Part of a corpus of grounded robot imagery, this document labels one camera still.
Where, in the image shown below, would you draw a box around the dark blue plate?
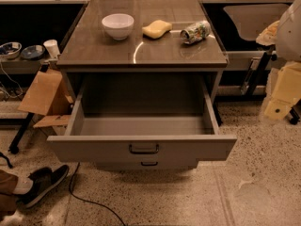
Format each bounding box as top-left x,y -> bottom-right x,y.
21,45 -> 45,60

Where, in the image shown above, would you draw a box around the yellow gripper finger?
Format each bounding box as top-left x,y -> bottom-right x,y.
264,99 -> 292,120

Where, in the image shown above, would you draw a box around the crushed printed drink can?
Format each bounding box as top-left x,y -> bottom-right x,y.
180,21 -> 211,44

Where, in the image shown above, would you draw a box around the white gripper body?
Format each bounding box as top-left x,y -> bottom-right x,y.
272,61 -> 301,106

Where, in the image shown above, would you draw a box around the grey drawer cabinet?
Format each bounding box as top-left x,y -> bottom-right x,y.
55,0 -> 230,171

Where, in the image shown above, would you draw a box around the person's leg brown trousers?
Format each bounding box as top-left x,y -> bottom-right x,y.
0,170 -> 33,220

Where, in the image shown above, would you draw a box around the white ceramic bowl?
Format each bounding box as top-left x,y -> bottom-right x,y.
102,13 -> 135,40

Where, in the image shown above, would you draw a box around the white paper cup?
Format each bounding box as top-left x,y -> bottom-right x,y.
43,40 -> 60,59

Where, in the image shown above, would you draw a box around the yellow sponge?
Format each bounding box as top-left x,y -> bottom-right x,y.
142,20 -> 172,39

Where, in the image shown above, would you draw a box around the open grey top drawer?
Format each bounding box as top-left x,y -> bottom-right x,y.
48,74 -> 237,163

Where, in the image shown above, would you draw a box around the brown cardboard box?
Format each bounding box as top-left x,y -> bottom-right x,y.
18,69 -> 73,128

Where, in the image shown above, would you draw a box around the blue patterned bowl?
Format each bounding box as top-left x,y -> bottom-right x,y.
0,41 -> 22,59

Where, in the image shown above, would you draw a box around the black floor cable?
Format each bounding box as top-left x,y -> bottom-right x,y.
68,162 -> 127,226

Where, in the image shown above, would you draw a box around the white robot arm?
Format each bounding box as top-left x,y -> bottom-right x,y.
256,0 -> 301,120

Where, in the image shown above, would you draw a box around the lower grey drawer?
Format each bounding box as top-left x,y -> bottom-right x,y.
96,161 -> 198,170

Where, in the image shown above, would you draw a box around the left side shelf table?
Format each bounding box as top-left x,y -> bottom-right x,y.
1,65 -> 53,154

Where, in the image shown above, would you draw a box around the black sneaker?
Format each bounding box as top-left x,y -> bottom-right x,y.
19,165 -> 69,208

